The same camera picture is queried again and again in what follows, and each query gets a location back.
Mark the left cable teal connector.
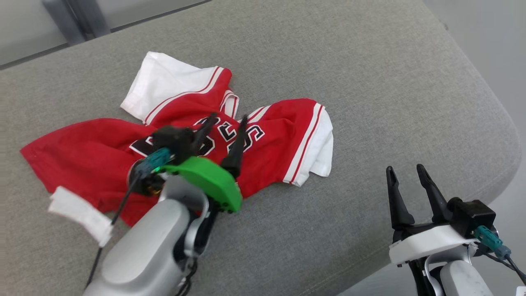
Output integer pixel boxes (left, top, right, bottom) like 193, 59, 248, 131
84, 148, 171, 288

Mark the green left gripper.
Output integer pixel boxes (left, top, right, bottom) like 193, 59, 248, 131
129, 113, 249, 213

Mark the cable teal connector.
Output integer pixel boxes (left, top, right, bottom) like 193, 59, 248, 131
473, 225, 526, 285
84, 148, 171, 288

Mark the grey fabric sofa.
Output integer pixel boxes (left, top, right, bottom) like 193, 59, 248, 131
0, 0, 522, 296

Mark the right cable teal connector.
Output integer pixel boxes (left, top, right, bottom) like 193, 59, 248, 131
473, 225, 526, 285

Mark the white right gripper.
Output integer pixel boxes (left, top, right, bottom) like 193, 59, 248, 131
386, 164, 480, 266

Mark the red white basketball jersey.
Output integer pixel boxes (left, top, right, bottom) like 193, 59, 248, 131
48, 186, 114, 247
21, 51, 334, 229

